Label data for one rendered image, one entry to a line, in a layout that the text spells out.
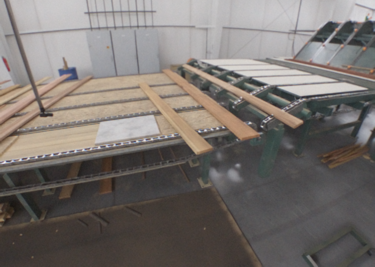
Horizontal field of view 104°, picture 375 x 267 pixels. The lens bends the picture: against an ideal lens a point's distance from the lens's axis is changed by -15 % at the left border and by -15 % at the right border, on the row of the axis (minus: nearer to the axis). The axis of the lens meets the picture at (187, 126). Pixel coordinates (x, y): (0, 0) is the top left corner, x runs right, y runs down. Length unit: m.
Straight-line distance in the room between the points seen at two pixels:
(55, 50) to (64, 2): 1.67
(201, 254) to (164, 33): 7.12
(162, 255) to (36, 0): 7.89
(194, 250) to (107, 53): 6.32
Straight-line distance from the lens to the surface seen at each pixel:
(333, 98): 2.91
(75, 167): 2.96
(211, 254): 1.83
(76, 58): 7.68
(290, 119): 2.03
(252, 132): 1.72
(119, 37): 6.81
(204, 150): 1.38
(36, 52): 8.11
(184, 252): 1.83
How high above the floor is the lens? 1.68
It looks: 28 degrees down
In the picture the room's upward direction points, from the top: straight up
